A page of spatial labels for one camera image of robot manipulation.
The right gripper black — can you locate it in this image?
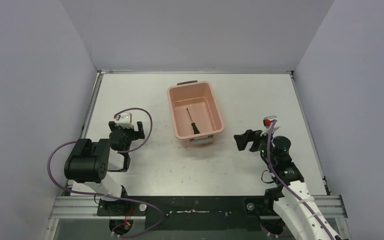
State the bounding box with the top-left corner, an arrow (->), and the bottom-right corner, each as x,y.
233,127 -> 277,166

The black yellow screwdriver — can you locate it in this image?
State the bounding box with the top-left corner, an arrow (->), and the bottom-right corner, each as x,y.
186,108 -> 200,135

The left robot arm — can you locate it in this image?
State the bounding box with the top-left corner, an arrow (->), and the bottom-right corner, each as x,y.
64,121 -> 145,216

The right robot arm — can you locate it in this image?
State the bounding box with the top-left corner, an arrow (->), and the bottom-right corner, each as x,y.
233,129 -> 342,240

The pink plastic bin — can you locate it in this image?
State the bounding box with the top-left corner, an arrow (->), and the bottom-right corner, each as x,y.
167,80 -> 225,148

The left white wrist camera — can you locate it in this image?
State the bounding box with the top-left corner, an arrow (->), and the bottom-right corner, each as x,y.
115,112 -> 134,129

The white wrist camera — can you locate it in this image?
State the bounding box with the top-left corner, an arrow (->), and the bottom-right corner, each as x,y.
262,115 -> 281,134
115,112 -> 134,129

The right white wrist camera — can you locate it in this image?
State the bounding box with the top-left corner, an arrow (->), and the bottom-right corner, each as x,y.
262,115 -> 281,134

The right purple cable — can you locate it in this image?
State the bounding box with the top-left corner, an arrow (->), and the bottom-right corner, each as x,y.
266,119 -> 337,240

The purple cable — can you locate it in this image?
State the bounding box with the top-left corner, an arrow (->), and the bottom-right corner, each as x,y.
266,119 -> 337,240
47,107 -> 165,239

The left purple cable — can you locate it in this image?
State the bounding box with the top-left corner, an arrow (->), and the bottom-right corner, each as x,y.
47,107 -> 165,239

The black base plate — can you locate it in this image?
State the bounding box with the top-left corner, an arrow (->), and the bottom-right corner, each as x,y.
96,196 -> 286,234

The aluminium front rail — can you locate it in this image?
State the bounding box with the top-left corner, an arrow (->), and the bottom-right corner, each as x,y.
49,195 -> 348,220

